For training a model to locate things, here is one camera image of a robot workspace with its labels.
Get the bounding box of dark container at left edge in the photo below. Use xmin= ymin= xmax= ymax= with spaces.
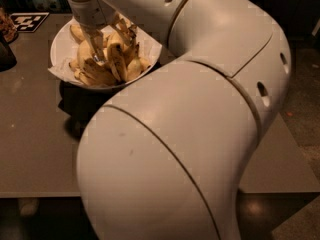
xmin=0 ymin=33 xmax=17 ymax=71

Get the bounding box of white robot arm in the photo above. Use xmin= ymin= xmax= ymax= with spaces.
xmin=69 ymin=0 xmax=291 ymax=240

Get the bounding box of white ceramic bowl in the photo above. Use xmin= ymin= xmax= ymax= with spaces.
xmin=49 ymin=15 xmax=163 ymax=93

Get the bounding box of yellow banana at back left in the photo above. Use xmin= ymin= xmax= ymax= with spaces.
xmin=69 ymin=24 xmax=85 ymax=43

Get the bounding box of yellow banana at bowl front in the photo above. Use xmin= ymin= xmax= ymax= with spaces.
xmin=69 ymin=58 xmax=100 ymax=86

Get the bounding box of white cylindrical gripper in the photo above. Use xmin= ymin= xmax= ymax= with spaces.
xmin=68 ymin=0 xmax=131 ymax=63

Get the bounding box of spotted yellow banana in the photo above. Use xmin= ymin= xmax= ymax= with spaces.
xmin=107 ymin=43 xmax=127 ymax=82

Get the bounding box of black white fiducial marker card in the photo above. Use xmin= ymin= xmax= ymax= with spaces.
xmin=10 ymin=12 xmax=49 ymax=33

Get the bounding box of yellow banana bunch right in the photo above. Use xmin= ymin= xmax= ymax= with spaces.
xmin=106 ymin=16 xmax=150 ymax=82

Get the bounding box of large curved yellow banana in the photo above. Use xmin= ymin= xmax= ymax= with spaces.
xmin=77 ymin=41 xmax=117 ymax=86

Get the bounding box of brown patterned jar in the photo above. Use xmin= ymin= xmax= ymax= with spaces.
xmin=0 ymin=7 xmax=18 ymax=43

